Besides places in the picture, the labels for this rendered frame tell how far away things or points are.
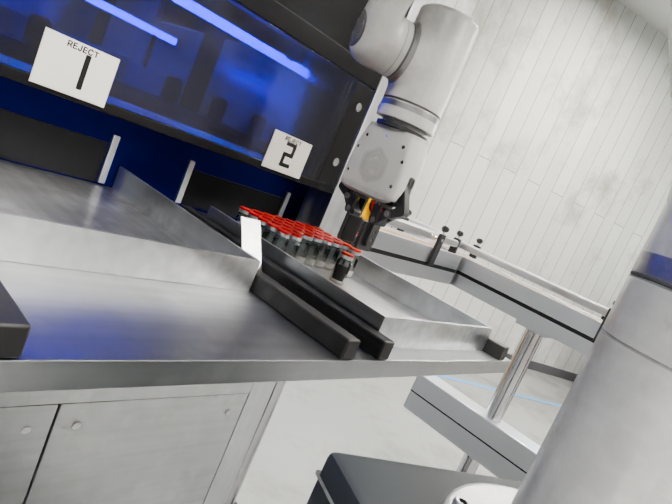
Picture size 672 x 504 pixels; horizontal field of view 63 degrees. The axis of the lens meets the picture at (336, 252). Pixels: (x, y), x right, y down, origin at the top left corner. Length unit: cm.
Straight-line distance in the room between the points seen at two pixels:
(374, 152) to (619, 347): 51
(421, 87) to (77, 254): 47
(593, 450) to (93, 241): 38
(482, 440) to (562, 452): 135
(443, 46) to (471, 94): 361
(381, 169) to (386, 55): 14
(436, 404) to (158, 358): 142
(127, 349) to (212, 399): 67
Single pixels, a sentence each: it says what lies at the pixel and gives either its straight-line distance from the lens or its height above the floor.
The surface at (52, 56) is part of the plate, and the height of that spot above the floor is 102.
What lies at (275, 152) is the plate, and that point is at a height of 102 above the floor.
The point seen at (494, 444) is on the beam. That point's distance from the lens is 167.
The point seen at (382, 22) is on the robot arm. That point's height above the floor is 122.
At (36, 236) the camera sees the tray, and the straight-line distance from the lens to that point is 46.
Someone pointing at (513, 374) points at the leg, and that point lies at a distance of 165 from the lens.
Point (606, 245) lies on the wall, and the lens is 563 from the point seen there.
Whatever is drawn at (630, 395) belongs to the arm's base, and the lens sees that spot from 32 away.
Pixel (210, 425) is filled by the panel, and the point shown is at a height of 51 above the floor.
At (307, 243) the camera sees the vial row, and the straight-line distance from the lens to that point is 81.
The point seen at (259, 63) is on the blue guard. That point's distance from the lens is 83.
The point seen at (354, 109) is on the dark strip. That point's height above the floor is 113.
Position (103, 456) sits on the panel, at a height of 48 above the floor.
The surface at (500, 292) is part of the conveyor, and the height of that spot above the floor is 89.
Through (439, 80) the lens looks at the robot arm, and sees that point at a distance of 76.
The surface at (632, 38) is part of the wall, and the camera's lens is 536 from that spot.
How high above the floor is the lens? 104
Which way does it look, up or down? 8 degrees down
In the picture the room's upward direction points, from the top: 23 degrees clockwise
